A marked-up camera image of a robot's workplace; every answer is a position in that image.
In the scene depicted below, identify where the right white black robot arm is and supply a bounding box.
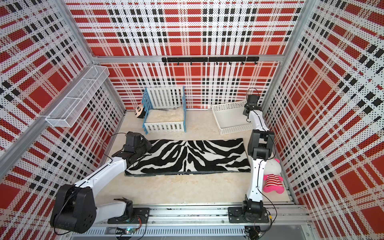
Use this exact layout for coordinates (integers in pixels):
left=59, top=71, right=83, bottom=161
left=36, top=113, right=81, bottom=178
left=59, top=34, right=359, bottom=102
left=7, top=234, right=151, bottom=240
left=243, top=103, right=275, bottom=219

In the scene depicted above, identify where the white plastic basket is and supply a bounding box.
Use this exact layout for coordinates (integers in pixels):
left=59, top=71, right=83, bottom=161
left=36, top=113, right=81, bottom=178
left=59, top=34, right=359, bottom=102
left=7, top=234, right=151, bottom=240
left=211, top=100, right=253, bottom=135

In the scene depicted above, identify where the grey zebra plush pillowcase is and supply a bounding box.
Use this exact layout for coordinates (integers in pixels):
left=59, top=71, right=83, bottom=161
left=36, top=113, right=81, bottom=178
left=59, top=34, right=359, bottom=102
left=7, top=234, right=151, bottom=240
left=125, top=138, right=251, bottom=177

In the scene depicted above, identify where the white pink plush doll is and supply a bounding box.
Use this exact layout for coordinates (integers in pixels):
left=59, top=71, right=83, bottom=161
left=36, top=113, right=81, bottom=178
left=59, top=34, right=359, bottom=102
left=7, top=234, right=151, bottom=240
left=263, top=159, right=285, bottom=194

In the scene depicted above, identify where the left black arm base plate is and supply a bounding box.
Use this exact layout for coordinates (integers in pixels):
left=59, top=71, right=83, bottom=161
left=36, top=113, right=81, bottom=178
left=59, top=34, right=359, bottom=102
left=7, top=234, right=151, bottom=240
left=107, top=208, right=151, bottom=225

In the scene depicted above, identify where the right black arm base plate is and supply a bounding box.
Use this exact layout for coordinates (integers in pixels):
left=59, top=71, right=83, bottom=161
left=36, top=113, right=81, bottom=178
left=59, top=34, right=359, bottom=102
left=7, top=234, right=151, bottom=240
left=228, top=207, right=270, bottom=224

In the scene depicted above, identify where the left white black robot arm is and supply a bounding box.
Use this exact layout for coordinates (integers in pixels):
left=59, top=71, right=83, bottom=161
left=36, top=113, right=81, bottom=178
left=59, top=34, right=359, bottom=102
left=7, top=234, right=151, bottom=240
left=50, top=139, right=152, bottom=234

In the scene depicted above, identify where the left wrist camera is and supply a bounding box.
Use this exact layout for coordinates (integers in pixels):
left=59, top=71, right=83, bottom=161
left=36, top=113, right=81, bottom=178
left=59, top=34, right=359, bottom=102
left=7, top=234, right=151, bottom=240
left=125, top=132, right=142, bottom=148

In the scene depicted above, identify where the blue white toy crib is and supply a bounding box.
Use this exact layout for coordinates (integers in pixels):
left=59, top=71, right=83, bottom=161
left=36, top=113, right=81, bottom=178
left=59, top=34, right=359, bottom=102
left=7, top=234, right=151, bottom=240
left=142, top=86, right=187, bottom=134

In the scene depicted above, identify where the black hook rail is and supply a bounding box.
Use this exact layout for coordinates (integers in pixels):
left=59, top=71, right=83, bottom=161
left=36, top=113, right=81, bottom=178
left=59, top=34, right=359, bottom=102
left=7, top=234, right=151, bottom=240
left=162, top=57, right=260, bottom=64

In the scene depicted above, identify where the white wire mesh shelf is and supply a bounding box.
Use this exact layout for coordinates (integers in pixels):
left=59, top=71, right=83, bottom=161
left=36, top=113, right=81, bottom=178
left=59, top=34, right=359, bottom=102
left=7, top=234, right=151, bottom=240
left=46, top=66, right=110, bottom=128

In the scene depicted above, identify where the green circuit board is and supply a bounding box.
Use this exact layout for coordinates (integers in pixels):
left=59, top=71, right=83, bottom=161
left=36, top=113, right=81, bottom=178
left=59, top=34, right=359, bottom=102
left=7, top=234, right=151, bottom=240
left=115, top=228, right=137, bottom=236

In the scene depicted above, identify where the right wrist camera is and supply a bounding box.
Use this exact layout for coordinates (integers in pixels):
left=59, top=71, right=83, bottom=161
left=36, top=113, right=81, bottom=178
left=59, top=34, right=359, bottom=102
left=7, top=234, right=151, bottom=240
left=247, top=95, right=260, bottom=106

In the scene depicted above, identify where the panda plush toy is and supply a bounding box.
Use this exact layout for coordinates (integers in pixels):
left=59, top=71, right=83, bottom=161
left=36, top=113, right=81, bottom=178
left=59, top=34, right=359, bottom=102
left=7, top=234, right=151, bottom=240
left=135, top=104, right=146, bottom=119

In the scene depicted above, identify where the aluminium mounting rail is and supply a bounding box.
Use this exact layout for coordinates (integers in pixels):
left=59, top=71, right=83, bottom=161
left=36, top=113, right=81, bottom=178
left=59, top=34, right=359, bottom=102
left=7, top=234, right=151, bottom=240
left=63, top=205, right=317, bottom=240

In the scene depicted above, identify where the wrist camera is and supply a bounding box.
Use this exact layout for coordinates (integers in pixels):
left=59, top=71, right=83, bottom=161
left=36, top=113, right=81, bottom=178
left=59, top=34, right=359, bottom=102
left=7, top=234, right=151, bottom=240
left=125, top=132, right=142, bottom=148
left=247, top=95, right=260, bottom=106

